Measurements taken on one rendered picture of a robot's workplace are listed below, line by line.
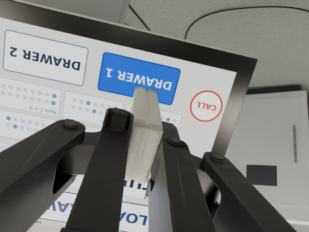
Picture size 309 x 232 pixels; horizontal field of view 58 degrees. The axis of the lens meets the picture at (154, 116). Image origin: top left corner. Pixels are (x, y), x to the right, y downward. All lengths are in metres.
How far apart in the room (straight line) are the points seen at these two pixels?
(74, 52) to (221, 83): 0.18
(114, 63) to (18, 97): 0.12
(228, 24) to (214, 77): 1.43
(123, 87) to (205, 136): 0.12
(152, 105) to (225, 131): 0.23
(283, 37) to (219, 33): 0.38
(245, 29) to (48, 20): 1.55
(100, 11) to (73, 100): 0.19
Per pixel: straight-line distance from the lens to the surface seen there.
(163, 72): 0.34
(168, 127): 0.15
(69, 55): 0.34
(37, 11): 0.35
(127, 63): 0.33
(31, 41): 0.35
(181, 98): 0.35
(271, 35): 1.87
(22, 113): 0.38
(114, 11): 0.49
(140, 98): 0.16
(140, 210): 0.42
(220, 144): 0.38
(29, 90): 0.37
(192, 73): 0.34
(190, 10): 1.70
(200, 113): 0.36
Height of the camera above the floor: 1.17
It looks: 22 degrees down
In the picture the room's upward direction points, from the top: 171 degrees counter-clockwise
